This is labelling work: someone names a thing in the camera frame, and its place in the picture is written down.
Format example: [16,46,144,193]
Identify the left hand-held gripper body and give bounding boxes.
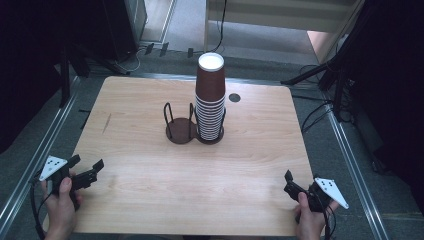
[39,155,83,212]

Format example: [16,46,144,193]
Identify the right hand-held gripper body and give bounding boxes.
[307,177,350,213]

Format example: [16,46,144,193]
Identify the black wire cup holder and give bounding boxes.
[163,102,227,146]

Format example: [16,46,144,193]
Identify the stack of brown paper cups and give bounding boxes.
[194,52,227,142]

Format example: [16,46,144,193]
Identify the person's right hand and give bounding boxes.
[293,192,340,240]

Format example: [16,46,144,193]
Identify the person's left hand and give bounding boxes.
[41,176,83,240]

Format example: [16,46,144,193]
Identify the black metal stand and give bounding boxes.
[59,46,92,108]

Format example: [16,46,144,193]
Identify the black tripod stand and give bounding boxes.
[280,39,371,123]

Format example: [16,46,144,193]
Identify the dark cabinet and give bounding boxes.
[101,0,148,62]

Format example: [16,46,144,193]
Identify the metal floor rail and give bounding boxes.
[324,103,391,240]
[0,75,82,231]

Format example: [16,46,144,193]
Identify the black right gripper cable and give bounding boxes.
[318,194,338,240]

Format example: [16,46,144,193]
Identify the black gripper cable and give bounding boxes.
[29,178,51,240]
[318,194,338,240]

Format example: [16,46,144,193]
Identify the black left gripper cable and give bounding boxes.
[29,178,51,240]

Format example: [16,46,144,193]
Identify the black floor cables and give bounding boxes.
[299,64,336,135]

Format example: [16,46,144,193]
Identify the white floor cable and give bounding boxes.
[114,46,148,75]

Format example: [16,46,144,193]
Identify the black hanging cable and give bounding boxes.
[194,0,229,55]

